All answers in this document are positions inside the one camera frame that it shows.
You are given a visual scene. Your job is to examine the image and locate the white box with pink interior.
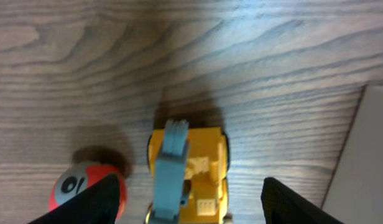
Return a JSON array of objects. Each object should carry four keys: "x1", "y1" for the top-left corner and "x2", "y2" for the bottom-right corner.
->
[{"x1": 323, "y1": 85, "x2": 383, "y2": 223}]

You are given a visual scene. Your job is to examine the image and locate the red ball with eye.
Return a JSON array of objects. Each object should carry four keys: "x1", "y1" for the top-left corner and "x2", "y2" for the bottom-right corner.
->
[{"x1": 48, "y1": 161, "x2": 127, "y2": 220}]

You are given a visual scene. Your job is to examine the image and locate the yellow toy construction truck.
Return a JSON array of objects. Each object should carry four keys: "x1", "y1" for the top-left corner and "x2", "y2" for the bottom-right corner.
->
[{"x1": 145, "y1": 119, "x2": 233, "y2": 224}]

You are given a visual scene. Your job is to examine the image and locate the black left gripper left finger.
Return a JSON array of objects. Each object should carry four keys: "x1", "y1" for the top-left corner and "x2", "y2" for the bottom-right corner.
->
[{"x1": 30, "y1": 174, "x2": 120, "y2": 224}]

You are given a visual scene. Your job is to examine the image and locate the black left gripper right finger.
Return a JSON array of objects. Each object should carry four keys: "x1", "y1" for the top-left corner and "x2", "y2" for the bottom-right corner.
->
[{"x1": 261, "y1": 177, "x2": 342, "y2": 224}]

